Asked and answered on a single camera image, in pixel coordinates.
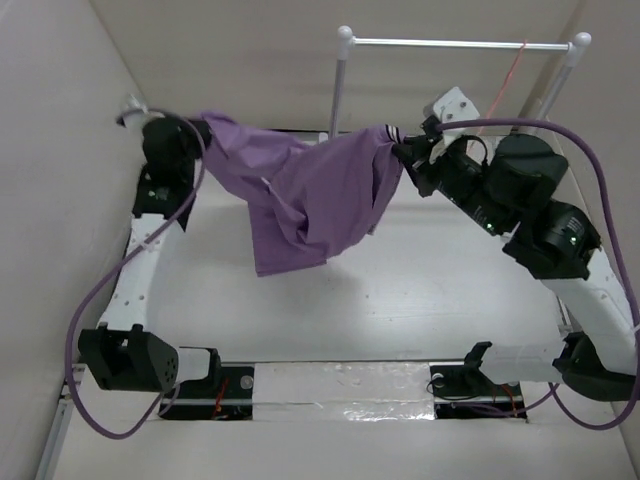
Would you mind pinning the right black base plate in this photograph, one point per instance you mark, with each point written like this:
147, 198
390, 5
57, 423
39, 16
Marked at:
460, 393

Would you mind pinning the pink wire hanger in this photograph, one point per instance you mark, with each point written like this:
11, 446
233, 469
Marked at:
506, 81

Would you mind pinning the purple trousers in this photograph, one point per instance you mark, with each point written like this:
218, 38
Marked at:
307, 203

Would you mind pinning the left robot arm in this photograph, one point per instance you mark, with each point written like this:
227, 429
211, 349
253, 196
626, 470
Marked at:
188, 363

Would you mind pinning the aluminium frame rail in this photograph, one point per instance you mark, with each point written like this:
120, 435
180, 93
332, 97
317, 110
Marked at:
65, 415

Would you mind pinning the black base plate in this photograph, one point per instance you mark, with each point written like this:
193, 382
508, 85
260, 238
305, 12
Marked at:
227, 397
460, 393

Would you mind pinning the white clothes rack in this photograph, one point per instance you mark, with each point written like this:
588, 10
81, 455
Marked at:
573, 52

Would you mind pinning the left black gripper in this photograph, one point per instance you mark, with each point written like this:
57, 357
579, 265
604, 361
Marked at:
188, 129

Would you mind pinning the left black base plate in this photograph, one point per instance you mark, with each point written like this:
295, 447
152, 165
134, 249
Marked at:
227, 397

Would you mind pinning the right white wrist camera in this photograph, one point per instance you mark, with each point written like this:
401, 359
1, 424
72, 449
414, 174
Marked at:
450, 107

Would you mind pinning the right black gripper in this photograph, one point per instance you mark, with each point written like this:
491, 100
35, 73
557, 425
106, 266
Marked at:
423, 158

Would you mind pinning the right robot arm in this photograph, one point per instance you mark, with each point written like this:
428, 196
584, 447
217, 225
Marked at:
556, 243

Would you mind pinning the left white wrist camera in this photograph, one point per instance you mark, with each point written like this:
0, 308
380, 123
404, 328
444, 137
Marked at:
135, 114

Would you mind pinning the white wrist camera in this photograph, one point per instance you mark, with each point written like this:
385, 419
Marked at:
450, 107
135, 114

